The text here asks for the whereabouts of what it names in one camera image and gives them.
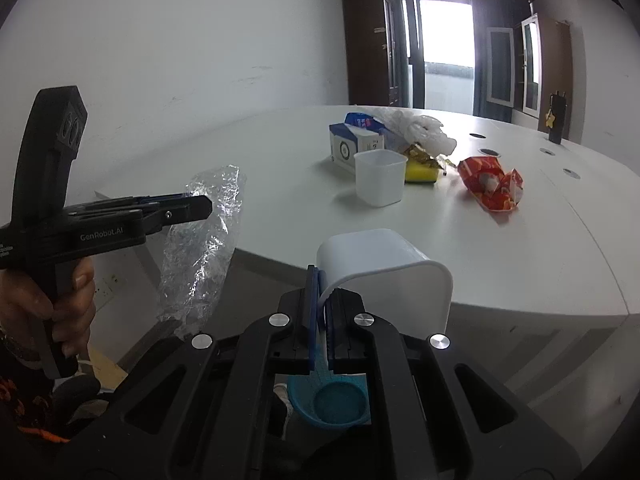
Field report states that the large white plastic cup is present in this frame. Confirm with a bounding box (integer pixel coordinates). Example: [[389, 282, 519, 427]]
[[317, 229, 454, 339]]

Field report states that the small white plastic cup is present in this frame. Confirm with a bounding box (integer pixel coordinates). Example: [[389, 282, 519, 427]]
[[355, 150, 408, 208]]

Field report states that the dark brown wardrobe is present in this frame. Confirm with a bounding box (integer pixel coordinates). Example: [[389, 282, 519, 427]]
[[343, 0, 399, 106]]

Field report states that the clear crinkled plastic wrapper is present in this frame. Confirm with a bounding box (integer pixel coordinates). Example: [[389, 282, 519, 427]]
[[157, 165, 246, 339]]

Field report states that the white plastic bag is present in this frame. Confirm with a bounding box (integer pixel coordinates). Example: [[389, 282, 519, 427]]
[[369, 107, 457, 157]]

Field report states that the yellow green sponge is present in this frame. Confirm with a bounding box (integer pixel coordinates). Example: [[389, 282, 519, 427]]
[[405, 159, 440, 183]]

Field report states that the white blue cardboard box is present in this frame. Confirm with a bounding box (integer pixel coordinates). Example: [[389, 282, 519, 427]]
[[329, 122, 384, 174]]

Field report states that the blue snack bag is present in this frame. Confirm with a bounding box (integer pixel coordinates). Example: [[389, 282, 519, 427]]
[[344, 112, 390, 134]]

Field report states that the brown cabinet glass door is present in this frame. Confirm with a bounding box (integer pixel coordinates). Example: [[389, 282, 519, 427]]
[[513, 13, 574, 139]]

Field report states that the red chips bag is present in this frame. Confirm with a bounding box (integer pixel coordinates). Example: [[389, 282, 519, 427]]
[[458, 156, 524, 214]]

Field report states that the person's left hand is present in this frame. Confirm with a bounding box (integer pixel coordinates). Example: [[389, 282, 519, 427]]
[[1, 258, 96, 368]]

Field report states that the blue mesh trash basket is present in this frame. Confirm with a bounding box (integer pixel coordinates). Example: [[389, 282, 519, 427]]
[[286, 370, 370, 430]]

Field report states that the gold foil wrapper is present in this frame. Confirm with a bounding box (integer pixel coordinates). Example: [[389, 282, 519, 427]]
[[402, 143, 457, 172]]

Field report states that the cardboard box on floor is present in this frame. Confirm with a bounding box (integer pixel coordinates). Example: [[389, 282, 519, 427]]
[[78, 344, 127, 390]]

